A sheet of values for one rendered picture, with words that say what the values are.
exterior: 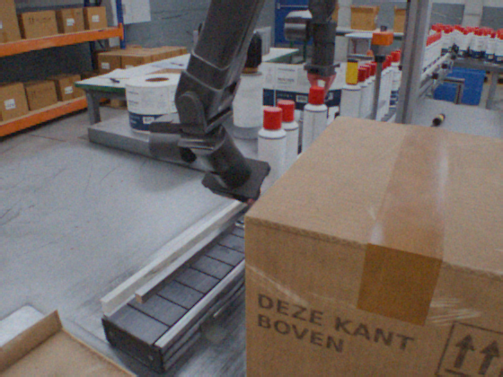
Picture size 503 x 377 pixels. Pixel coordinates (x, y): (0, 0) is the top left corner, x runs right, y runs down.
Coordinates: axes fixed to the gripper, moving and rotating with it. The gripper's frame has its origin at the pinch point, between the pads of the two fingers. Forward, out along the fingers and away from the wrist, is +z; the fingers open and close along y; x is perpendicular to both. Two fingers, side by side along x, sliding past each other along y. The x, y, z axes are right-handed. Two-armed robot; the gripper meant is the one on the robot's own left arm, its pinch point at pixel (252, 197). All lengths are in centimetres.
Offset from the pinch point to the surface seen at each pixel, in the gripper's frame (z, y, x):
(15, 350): -19.2, 13.3, 36.8
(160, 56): 213, 303, -214
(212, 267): -4.7, -1.0, 14.7
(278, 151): -2.6, -2.3, -8.9
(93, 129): 20, 74, -15
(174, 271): -17.9, -3.9, 18.4
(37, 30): 118, 375, -157
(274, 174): 0.5, -1.8, -5.6
